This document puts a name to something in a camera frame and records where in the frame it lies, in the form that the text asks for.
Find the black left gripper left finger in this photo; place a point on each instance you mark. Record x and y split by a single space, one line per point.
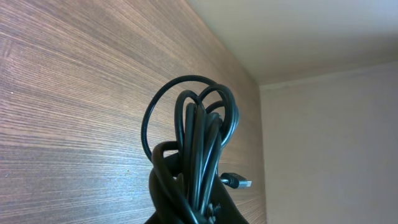
165 187

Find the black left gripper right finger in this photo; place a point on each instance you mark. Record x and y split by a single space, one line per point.
225 210

